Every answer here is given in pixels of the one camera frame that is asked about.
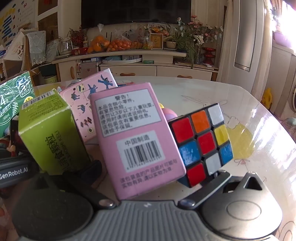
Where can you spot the rabbit printed tablecloth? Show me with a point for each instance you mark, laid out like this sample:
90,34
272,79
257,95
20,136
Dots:
254,139

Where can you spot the pink box with barcode label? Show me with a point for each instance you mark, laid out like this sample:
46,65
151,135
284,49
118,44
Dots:
138,139

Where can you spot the pink purple plastic toy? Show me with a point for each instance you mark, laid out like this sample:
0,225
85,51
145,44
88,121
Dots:
168,114

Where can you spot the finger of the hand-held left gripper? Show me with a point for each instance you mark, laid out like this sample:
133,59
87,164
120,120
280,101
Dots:
14,136
13,155

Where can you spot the blue yellow wall decals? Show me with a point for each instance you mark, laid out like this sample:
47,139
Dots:
9,25

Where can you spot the white round tray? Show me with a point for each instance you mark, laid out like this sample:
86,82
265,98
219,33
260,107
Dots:
121,60

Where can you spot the cream television cabinet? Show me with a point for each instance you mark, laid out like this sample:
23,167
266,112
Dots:
166,69

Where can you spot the small green box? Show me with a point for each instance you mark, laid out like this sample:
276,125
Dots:
148,61

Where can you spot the bag of small tangerines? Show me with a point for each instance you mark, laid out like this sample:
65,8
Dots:
119,45

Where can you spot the red berry bouquet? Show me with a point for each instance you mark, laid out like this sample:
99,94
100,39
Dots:
77,37

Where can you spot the gold patterned wall panel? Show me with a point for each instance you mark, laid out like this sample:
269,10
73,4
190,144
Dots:
48,24
47,7

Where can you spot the pink box with figure prints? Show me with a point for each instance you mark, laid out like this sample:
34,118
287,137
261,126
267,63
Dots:
85,97

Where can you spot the olive green box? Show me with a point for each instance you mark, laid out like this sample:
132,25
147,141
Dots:
50,139

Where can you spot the pink metal case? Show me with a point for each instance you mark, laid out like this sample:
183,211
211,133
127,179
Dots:
90,70

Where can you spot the cream curtain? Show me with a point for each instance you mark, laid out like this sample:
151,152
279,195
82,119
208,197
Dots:
227,46

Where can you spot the red tin box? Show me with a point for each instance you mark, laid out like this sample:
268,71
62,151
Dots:
79,51

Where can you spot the colourful puzzle cube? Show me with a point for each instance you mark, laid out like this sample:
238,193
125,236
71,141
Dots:
203,143

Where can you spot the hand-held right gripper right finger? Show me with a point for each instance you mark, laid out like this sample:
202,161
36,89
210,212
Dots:
215,183

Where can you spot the yellow snack packet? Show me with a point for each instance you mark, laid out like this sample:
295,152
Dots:
148,45

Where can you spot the bag of large oranges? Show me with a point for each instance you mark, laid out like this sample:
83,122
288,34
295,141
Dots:
99,44

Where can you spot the cream waste bin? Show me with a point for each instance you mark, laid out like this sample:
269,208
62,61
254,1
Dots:
50,80

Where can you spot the black television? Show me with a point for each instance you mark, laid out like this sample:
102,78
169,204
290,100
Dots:
138,11

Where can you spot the vase of artificial flowers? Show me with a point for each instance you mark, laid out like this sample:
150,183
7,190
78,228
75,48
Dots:
199,53

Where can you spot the red candle stand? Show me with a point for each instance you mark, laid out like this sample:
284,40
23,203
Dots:
209,56

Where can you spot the dark green bin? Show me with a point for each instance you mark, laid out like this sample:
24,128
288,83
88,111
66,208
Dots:
48,69

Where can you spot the glass kettle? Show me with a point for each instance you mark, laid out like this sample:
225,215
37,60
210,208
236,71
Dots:
64,46

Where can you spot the row of loose tangerines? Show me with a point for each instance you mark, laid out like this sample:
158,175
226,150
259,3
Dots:
137,45

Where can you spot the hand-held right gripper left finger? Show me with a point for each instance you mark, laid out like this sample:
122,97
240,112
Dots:
91,171

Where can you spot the chair with lace cover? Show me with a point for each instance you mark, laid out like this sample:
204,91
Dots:
35,46

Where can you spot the green printed cardboard box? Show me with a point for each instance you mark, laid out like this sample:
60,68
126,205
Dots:
13,97

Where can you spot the white standing air conditioner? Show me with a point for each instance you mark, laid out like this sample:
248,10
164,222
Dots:
245,34

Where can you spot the white printed plastic bag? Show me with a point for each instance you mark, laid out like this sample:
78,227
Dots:
52,49

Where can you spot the beige cartoon dust cover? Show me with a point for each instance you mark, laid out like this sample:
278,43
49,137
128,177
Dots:
16,49

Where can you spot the wooden framed picture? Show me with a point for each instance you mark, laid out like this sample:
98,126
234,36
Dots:
156,41

